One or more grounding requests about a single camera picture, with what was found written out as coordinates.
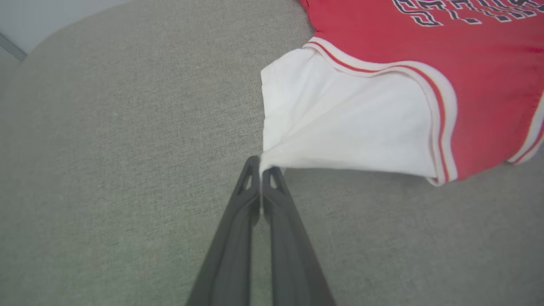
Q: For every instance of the red and white jersey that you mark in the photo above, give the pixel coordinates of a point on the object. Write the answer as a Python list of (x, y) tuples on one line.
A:
[(480, 93)]

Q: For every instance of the grey fabric sofa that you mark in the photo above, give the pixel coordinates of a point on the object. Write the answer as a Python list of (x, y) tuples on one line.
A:
[(114, 170)]

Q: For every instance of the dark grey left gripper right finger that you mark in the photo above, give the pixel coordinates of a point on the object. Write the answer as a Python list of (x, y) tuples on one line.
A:
[(291, 255)]

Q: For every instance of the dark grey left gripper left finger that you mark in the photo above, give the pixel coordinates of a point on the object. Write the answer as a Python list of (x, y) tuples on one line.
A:
[(231, 250)]

